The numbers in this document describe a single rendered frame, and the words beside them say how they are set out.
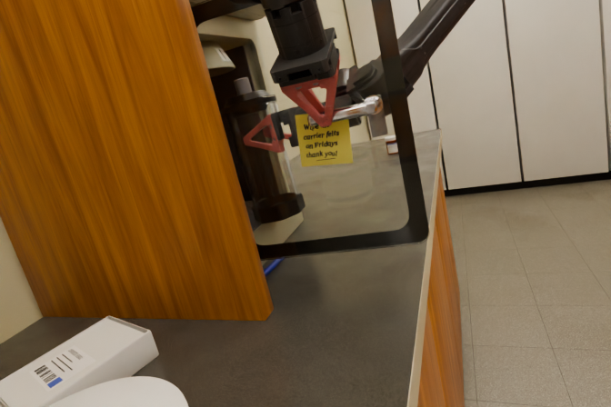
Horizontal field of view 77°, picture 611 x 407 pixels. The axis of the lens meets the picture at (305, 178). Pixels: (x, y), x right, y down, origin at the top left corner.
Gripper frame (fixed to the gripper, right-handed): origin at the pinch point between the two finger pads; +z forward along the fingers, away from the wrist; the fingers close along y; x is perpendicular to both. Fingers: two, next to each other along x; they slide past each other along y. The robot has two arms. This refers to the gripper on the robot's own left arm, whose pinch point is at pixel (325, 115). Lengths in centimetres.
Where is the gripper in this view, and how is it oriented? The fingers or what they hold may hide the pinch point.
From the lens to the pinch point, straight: 49.9
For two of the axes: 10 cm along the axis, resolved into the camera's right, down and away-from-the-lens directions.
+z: 3.0, 7.6, 5.8
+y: -1.5, 6.3, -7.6
